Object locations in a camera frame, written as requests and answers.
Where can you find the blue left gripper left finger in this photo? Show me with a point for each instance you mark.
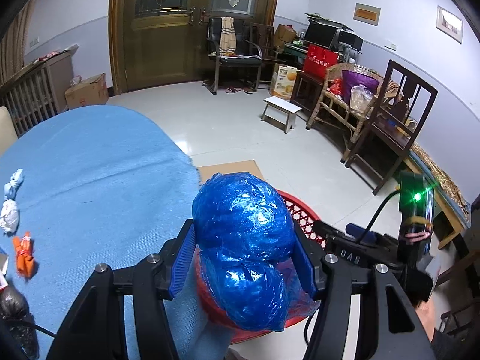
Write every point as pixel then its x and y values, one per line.
pixel 180 258

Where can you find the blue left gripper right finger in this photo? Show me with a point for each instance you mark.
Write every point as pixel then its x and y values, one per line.
pixel 302 263

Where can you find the blue plastic bag ball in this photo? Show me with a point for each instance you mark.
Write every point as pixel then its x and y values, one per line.
pixel 246 239

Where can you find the orange plastic wrapper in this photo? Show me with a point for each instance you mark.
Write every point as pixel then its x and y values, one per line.
pixel 25 262

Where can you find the white tissue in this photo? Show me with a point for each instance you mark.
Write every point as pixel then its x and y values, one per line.
pixel 10 217

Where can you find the black plastic bag ball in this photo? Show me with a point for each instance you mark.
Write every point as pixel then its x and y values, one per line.
pixel 15 310

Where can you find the light blue cloth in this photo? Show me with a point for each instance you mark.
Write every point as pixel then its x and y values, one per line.
pixel 12 186

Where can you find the person's right hand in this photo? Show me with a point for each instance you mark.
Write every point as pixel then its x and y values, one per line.
pixel 425 310

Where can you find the flat cardboard sheet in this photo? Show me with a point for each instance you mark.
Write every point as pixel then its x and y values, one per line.
pixel 250 166

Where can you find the dark wooden chair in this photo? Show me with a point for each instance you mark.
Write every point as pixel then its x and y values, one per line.
pixel 403 105

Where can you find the wicker chair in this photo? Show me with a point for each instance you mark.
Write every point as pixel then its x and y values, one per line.
pixel 353 120

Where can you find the purple bag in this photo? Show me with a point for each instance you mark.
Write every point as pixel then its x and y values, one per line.
pixel 351 79

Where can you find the small white stool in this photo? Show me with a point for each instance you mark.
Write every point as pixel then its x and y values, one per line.
pixel 289 109

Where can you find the red gift bag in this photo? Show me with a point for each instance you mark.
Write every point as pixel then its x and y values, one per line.
pixel 318 60

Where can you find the yellow printed carton box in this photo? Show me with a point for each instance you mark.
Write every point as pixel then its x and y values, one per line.
pixel 283 81

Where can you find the cardboard box by door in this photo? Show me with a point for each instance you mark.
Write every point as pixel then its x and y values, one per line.
pixel 91 91

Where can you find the black computer monitor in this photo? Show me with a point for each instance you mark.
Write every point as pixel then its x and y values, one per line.
pixel 331 37

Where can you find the black armchair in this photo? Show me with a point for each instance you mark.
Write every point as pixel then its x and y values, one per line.
pixel 246 54

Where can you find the wooden radiator cover cabinet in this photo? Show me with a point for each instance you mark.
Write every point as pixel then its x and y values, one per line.
pixel 37 92

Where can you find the wooden double door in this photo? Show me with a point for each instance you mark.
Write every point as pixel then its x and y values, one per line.
pixel 163 42

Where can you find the striped beige curtain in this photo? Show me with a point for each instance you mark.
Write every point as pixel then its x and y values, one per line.
pixel 13 43

